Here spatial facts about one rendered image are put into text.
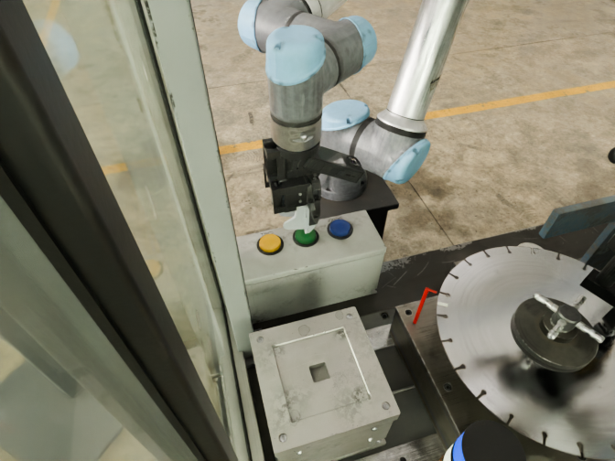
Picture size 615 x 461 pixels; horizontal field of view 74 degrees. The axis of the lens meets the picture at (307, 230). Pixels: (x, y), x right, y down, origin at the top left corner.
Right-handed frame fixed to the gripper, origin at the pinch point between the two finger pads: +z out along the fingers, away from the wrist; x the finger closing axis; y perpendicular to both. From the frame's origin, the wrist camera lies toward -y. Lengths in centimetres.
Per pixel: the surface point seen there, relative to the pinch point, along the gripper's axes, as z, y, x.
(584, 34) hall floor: 93, -322, -237
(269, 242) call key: 1.8, 7.9, 0.3
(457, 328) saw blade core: -2.4, -14.2, 27.9
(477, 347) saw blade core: -2.4, -15.5, 31.3
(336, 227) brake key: 1.8, -5.4, 0.1
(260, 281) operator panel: 3.8, 11.3, 7.0
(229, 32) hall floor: 93, -23, -328
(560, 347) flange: -3.6, -25.9, 34.9
